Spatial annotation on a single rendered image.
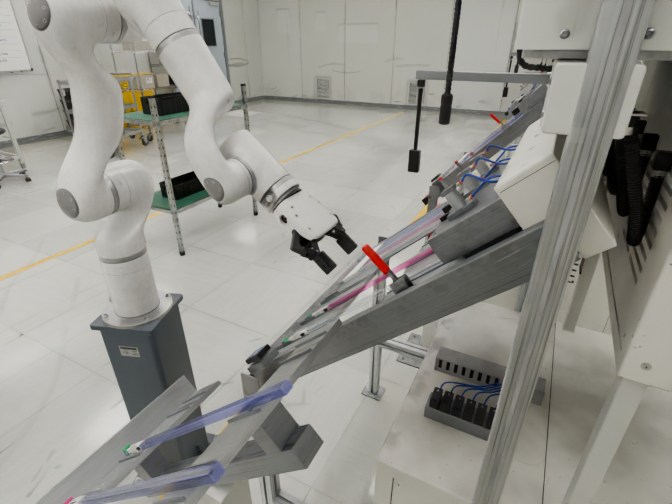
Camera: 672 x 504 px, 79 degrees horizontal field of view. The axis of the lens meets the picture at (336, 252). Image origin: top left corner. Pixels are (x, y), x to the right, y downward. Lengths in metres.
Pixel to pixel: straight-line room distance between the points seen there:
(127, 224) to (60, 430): 1.13
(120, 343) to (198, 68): 0.81
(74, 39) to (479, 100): 8.91
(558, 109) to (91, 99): 0.88
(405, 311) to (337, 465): 1.10
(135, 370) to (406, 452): 0.82
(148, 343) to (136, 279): 0.19
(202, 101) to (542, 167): 0.57
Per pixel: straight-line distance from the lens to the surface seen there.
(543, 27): 0.51
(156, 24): 0.88
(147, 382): 1.39
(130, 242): 1.18
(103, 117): 1.06
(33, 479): 1.99
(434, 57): 9.69
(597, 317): 2.34
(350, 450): 1.74
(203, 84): 0.83
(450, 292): 0.63
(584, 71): 0.49
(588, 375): 1.29
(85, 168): 1.09
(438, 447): 0.99
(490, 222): 0.62
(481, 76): 0.80
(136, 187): 1.16
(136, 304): 1.26
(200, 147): 0.77
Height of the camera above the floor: 1.40
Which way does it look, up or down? 28 degrees down
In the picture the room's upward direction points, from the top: straight up
